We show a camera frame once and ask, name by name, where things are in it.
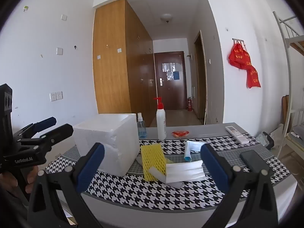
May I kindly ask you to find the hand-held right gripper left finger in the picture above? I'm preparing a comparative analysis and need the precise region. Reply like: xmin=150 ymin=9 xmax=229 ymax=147
xmin=27 ymin=142 xmax=105 ymax=228

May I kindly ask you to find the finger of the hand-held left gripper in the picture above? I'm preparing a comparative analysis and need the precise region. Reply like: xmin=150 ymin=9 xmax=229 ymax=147
xmin=14 ymin=123 xmax=74 ymax=153
xmin=14 ymin=117 xmax=57 ymax=139

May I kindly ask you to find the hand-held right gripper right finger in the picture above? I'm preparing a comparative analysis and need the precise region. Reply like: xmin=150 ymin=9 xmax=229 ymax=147
xmin=200 ymin=143 xmax=279 ymax=228

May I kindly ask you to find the white foam box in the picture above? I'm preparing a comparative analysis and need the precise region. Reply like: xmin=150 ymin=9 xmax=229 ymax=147
xmin=72 ymin=113 xmax=140 ymax=177

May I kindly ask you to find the blue face mask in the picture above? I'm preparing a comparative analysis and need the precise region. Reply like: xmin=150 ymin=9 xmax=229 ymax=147
xmin=184 ymin=141 xmax=207 ymax=162

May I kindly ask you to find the yellow foam net sleeve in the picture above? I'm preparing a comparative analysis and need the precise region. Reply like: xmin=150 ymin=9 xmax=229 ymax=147
xmin=140 ymin=144 xmax=167 ymax=181

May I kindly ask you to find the person's left hand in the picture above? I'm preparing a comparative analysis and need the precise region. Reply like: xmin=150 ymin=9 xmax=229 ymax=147
xmin=0 ymin=166 xmax=40 ymax=197

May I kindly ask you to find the white remote control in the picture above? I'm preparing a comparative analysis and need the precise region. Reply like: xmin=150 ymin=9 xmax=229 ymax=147
xmin=225 ymin=125 xmax=250 ymax=145

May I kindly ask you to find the black smartphone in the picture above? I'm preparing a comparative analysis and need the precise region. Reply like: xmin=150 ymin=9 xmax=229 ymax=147
xmin=239 ymin=150 xmax=271 ymax=174

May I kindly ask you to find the red snack packet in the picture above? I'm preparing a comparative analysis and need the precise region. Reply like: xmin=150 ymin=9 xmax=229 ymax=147
xmin=172 ymin=130 xmax=190 ymax=138

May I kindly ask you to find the houndstooth table mat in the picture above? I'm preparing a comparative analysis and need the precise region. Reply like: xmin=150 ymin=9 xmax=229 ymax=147
xmin=45 ymin=134 xmax=298 ymax=213

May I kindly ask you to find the black pouch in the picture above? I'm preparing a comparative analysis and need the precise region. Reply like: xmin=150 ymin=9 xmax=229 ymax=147
xmin=256 ymin=132 xmax=275 ymax=150

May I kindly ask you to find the blue spray bottle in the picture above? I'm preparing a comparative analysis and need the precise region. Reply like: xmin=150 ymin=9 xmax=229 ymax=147
xmin=137 ymin=112 xmax=148 ymax=139

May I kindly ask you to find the white pump bottle red cap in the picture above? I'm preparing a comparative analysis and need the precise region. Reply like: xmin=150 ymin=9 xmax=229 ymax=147
xmin=153 ymin=97 xmax=167 ymax=141

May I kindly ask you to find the white plastic bag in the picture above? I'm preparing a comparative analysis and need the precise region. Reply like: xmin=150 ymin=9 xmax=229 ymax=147
xmin=271 ymin=123 xmax=285 ymax=145

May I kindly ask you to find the wooden wardrobe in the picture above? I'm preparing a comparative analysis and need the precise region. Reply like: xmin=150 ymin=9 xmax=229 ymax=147
xmin=92 ymin=0 xmax=157 ymax=127

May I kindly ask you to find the dark brown door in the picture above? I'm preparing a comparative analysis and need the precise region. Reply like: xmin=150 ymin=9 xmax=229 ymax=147
xmin=154 ymin=51 xmax=188 ymax=111

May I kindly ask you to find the wooden side door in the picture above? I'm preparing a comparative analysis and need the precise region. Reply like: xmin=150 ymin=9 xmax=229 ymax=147
xmin=193 ymin=30 xmax=208 ymax=125

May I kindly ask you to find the wooden board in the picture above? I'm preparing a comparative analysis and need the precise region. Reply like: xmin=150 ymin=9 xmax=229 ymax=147
xmin=282 ymin=95 xmax=294 ymax=133

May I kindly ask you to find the red printed bag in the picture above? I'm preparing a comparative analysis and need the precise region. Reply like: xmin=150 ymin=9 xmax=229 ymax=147
xmin=246 ymin=65 xmax=261 ymax=88
xmin=228 ymin=43 xmax=252 ymax=70

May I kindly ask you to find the white door notice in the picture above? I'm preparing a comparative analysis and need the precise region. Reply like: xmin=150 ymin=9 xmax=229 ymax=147
xmin=162 ymin=62 xmax=183 ymax=72

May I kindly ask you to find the white metal bunk bed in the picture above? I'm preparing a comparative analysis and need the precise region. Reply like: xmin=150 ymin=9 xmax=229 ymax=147
xmin=273 ymin=11 xmax=304 ymax=157

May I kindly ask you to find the ceiling lamp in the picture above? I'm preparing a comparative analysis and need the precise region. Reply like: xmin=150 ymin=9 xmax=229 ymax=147
xmin=160 ymin=14 xmax=174 ymax=24

